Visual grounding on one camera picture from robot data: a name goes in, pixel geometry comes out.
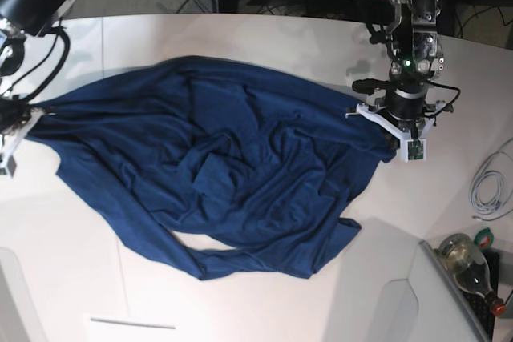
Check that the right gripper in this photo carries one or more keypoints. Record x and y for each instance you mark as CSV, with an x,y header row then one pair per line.
x,y
13,115

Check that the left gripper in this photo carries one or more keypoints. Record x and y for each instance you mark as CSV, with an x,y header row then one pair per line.
x,y
404,104

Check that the dark blue t-shirt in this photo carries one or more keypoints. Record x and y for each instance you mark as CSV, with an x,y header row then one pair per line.
x,y
216,167

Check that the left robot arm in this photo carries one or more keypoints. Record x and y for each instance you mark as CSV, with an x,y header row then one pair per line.
x,y
409,32

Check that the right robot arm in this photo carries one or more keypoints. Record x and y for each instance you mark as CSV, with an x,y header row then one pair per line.
x,y
20,19

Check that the green tape roll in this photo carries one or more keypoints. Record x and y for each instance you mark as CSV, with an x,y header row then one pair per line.
x,y
484,239

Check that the clear glass bottle red cap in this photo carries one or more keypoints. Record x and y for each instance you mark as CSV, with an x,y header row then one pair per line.
x,y
470,270

